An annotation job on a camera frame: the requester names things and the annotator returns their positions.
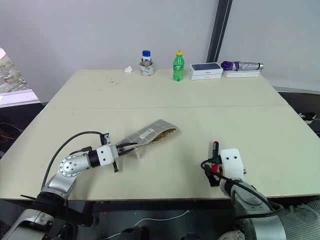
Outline plain white phone box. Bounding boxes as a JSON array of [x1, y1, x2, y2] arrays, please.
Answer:
[[190, 72, 223, 81]]

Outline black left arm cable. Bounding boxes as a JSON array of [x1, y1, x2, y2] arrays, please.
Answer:
[[41, 131, 104, 191]]

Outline white phone box dark print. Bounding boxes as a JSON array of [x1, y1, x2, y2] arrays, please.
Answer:
[[188, 62, 224, 76]]

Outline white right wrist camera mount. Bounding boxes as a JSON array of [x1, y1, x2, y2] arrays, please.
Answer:
[[219, 148, 245, 179]]

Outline green soda bottle yellow cap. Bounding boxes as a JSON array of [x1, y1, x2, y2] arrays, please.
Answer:
[[172, 50, 186, 83]]

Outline clear tape roll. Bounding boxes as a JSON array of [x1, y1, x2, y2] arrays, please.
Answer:
[[138, 60, 156, 77]]

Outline thin white cord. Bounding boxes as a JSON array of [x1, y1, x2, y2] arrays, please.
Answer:
[[138, 209, 190, 223]]

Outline small blue-capped white bottle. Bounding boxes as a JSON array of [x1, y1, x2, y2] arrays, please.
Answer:
[[141, 49, 152, 67]]

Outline grey knit sneaker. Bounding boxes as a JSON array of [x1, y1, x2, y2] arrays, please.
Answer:
[[274, 199, 320, 240]]

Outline grey grid pouch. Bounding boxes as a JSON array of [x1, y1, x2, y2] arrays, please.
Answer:
[[115, 119, 180, 153]]

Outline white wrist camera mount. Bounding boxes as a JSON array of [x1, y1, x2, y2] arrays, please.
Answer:
[[219, 148, 245, 179], [95, 144, 120, 166]]

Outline black and white shoe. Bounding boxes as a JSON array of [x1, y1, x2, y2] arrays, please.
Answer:
[[298, 111, 317, 125]]

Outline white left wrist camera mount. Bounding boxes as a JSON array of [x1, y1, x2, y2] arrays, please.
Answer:
[[95, 144, 120, 166]]

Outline folded purple umbrella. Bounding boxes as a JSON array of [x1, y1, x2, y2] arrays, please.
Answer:
[[220, 60, 265, 72]]

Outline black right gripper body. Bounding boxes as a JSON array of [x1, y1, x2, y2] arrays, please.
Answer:
[[204, 154, 225, 188]]

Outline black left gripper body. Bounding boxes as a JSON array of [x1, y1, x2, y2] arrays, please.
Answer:
[[100, 133, 126, 174]]

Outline dark vertical wall post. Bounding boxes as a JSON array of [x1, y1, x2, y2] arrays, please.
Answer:
[[205, 0, 234, 64]]

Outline flat white box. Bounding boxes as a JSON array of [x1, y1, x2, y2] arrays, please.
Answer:
[[222, 69, 261, 79]]

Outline window with white sill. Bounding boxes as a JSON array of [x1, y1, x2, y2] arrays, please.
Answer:
[[0, 45, 42, 109]]

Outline white rounded shoe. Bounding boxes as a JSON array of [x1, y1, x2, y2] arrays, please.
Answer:
[[219, 229, 245, 240]]

